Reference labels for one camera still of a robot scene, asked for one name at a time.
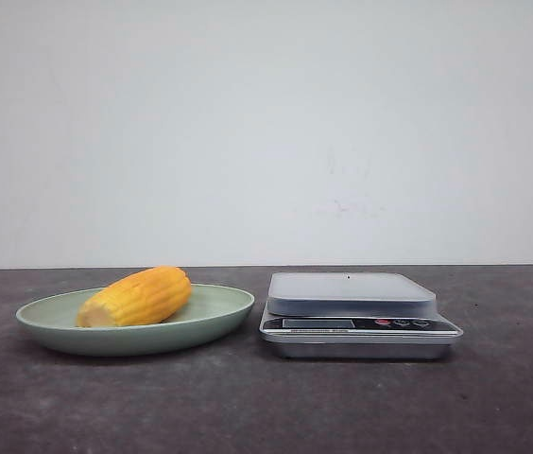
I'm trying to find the yellow corn cob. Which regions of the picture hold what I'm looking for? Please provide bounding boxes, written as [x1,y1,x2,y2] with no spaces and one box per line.
[76,266,192,327]

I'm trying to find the silver digital kitchen scale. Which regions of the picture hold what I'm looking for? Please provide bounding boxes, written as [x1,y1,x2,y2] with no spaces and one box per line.
[259,271,463,360]

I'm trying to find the green oval plate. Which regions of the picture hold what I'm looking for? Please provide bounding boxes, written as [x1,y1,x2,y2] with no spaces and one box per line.
[15,284,255,357]

